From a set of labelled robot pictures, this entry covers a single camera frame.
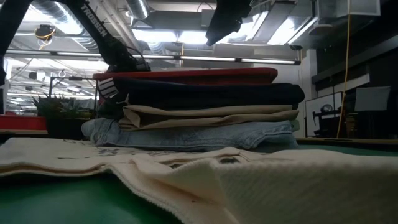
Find white board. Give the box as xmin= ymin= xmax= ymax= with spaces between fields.
xmin=304 ymin=91 xmax=343 ymax=138

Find silver ventilation duct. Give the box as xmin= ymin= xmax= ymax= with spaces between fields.
xmin=30 ymin=0 xmax=150 ymax=52

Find yellow ceiling cable reel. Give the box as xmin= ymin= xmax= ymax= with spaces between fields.
xmin=34 ymin=24 xmax=57 ymax=43

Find white printed tote bag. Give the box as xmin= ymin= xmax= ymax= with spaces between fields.
xmin=0 ymin=136 xmax=398 ymax=224

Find grey flat panel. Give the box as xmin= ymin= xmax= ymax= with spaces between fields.
xmin=353 ymin=86 xmax=391 ymax=113

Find green table mat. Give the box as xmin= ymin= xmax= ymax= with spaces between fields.
xmin=0 ymin=172 xmax=184 ymax=224

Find light wood desk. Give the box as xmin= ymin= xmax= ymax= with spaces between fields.
xmin=9 ymin=128 xmax=50 ymax=135

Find red low counter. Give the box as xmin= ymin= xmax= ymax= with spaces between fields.
xmin=0 ymin=114 xmax=47 ymax=131

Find light blue denim jeans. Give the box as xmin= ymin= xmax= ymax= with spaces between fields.
xmin=81 ymin=118 xmax=300 ymax=152

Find khaki button shirt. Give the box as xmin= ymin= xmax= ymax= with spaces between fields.
xmin=118 ymin=105 xmax=300 ymax=131

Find red plastic laundry bin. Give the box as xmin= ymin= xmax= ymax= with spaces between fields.
xmin=92 ymin=67 xmax=279 ymax=85

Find yellow hanging cable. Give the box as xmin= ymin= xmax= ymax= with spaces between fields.
xmin=336 ymin=0 xmax=351 ymax=139

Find small potted succulent plant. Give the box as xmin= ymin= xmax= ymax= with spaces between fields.
xmin=30 ymin=94 xmax=94 ymax=140

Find long ceiling light strip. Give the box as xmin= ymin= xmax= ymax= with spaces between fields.
xmin=0 ymin=49 xmax=301 ymax=65

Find navy shorts white Puma waistband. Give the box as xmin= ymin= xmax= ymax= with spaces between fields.
xmin=96 ymin=77 xmax=305 ymax=110

